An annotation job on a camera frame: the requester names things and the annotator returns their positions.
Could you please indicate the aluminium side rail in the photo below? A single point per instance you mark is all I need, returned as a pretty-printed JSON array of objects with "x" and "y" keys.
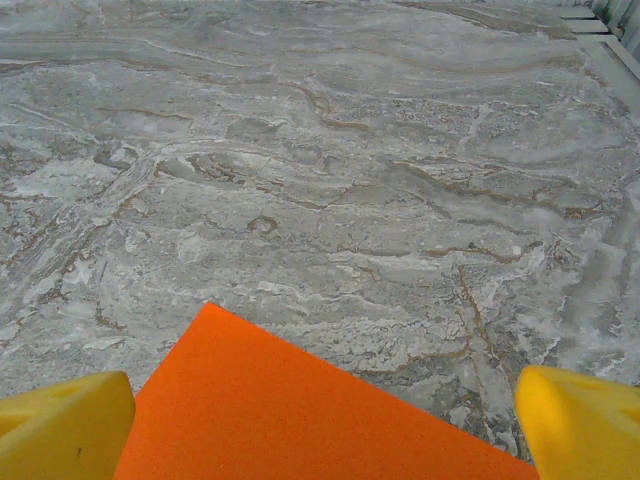
[{"x": 622, "y": 57}]

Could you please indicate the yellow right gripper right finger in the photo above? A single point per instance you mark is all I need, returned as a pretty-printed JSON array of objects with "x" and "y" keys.
[{"x": 580, "y": 425}]

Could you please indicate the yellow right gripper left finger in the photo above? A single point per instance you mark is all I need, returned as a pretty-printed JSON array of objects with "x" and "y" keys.
[{"x": 60, "y": 425}]

